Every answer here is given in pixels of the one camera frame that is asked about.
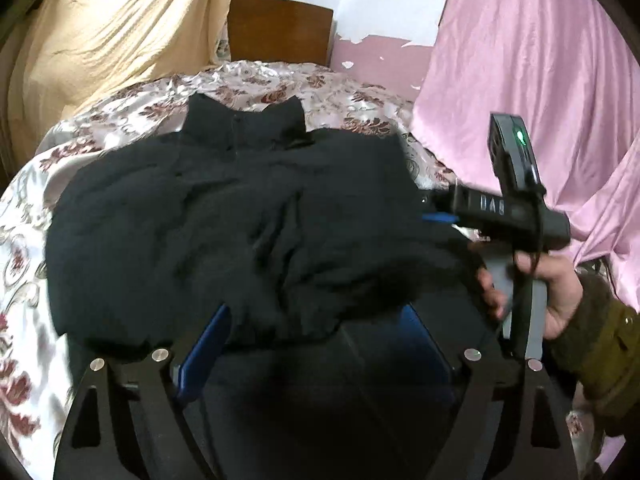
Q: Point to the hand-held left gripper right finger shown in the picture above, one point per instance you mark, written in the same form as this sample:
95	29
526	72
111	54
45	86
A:
422	345

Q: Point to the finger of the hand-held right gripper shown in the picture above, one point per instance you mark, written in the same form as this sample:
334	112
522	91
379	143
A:
440	218

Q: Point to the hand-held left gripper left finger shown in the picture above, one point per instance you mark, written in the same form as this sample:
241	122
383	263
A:
204	355

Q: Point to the black garment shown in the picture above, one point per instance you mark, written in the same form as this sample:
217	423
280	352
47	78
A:
225	220

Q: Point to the person's right forearm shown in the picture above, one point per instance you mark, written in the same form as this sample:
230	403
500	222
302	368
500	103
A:
610	350

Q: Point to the person's right hand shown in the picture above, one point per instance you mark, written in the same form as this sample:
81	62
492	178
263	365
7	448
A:
560	290

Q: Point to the pink cloth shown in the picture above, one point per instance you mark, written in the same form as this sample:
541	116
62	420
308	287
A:
525	50

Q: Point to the brown wooden headboard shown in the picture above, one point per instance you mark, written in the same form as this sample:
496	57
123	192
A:
280	30

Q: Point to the floral satin bedspread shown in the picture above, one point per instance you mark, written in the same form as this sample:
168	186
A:
125	110

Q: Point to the cream cloth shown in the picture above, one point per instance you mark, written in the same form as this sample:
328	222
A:
115	25

